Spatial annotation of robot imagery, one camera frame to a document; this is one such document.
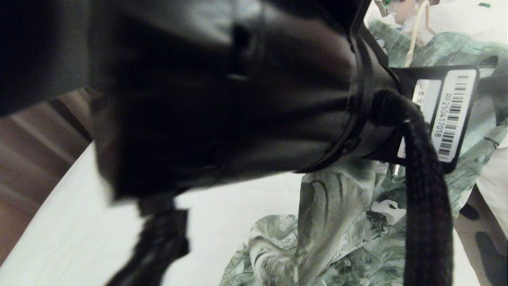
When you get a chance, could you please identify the black left camera cable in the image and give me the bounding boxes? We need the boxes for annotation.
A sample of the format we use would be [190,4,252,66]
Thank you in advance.
[372,89,454,286]

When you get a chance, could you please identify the black slipper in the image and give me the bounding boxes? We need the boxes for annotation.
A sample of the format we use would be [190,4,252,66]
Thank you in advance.
[476,232,508,286]
[460,203,481,220]

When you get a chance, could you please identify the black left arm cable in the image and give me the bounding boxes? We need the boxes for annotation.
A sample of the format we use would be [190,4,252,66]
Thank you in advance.
[106,198,192,286]

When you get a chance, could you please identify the bed with white sheet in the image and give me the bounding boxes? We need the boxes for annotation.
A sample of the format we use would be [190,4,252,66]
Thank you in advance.
[0,143,481,286]

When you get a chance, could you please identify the green floral button shirt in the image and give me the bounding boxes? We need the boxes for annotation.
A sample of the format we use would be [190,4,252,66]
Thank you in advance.
[220,20,508,286]

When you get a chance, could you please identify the neighbouring bed white sheet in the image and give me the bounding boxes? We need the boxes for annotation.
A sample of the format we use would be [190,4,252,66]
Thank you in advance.
[475,135,508,239]

